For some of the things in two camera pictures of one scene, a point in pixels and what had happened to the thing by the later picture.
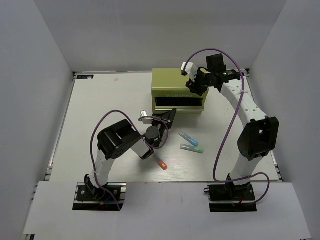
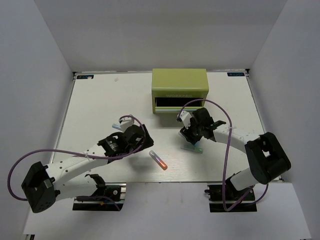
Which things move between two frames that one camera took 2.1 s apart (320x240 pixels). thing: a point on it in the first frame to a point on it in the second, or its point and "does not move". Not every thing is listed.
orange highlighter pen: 161,163 does not move
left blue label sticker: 85,76 does not move
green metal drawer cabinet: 169,92 does not move
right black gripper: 199,90 to 192,138
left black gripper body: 162,129 to 144,142
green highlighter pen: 192,148 does not move
